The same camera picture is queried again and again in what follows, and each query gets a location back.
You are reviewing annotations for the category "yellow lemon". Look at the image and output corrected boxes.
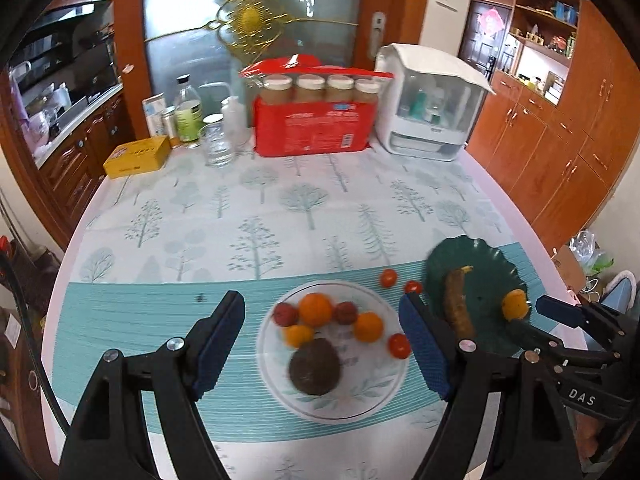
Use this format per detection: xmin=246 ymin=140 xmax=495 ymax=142
xmin=501 ymin=288 xmax=529 ymax=322

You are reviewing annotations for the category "overripe brown banana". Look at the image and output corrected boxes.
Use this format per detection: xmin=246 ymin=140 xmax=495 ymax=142
xmin=442 ymin=266 xmax=475 ymax=339

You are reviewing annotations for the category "cherry tomato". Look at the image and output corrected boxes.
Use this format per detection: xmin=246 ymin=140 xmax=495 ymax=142
xmin=404 ymin=280 xmax=423 ymax=295
xmin=387 ymin=333 xmax=411 ymax=360
xmin=378 ymin=268 xmax=398 ymax=288

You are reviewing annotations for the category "small orange tangerine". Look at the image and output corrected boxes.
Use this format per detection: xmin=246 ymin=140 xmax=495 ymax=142
xmin=352 ymin=312 xmax=384 ymax=344

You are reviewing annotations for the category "red plum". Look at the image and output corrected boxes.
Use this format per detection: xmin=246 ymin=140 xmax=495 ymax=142
xmin=333 ymin=301 xmax=359 ymax=325
xmin=272 ymin=302 xmax=299 ymax=327

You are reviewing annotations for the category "large orange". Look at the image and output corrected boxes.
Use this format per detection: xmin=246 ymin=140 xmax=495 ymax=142
xmin=298 ymin=292 xmax=334 ymax=328

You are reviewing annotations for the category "dark brown avocado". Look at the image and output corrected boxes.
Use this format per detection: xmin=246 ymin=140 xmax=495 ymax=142
xmin=288 ymin=338 xmax=342 ymax=396

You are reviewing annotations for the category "small yellow-orange tangerine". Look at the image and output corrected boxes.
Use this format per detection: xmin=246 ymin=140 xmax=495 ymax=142
xmin=282 ymin=324 xmax=316 ymax=349

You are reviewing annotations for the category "plastic bag on floor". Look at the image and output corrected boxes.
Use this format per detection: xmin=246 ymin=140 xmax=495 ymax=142
xmin=568 ymin=230 xmax=614 ymax=278

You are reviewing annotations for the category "dark green scalloped plate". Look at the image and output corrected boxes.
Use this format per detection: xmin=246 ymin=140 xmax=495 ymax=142
xmin=423 ymin=235 xmax=530 ymax=356

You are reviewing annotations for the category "orange wooden cabinet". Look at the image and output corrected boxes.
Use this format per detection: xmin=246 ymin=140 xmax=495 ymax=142
xmin=468 ymin=0 xmax=639 ymax=250

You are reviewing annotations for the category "white floral plate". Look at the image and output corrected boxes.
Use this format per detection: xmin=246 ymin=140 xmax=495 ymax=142
xmin=256 ymin=280 xmax=409 ymax=425

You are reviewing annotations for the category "tree pattern tablecloth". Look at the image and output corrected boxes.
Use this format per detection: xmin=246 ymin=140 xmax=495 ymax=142
xmin=43 ymin=145 xmax=566 ymax=479

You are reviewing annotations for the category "white cup sterilizer cabinet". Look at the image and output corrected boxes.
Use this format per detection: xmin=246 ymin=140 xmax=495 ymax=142
xmin=374 ymin=44 xmax=494 ymax=162

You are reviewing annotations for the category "yellow cardboard box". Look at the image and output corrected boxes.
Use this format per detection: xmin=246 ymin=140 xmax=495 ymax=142
xmin=103 ymin=136 xmax=171 ymax=179

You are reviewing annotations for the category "clear drinking glass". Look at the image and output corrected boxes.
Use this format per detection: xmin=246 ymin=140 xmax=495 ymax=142
xmin=200 ymin=122 xmax=235 ymax=167

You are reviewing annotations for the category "red jar gift box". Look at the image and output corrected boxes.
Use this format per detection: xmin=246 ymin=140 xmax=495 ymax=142
xmin=240 ymin=54 xmax=394 ymax=157

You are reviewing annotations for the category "small metal tin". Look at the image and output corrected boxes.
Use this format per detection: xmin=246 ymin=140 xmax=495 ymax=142
xmin=162 ymin=106 xmax=181 ymax=148

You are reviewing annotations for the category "small white carton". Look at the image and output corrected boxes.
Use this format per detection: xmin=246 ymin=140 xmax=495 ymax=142
xmin=142 ymin=93 xmax=166 ymax=136

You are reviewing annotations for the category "white plastic squeeze bottle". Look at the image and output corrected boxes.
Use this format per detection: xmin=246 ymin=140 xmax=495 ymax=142
xmin=221 ymin=96 xmax=250 ymax=148

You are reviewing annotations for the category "glass bottle green label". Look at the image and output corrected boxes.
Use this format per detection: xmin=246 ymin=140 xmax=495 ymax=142
xmin=174 ymin=74 xmax=203 ymax=148

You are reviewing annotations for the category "gold door ornament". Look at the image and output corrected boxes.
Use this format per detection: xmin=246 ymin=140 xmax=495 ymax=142
xmin=200 ymin=0 xmax=357 ymax=62

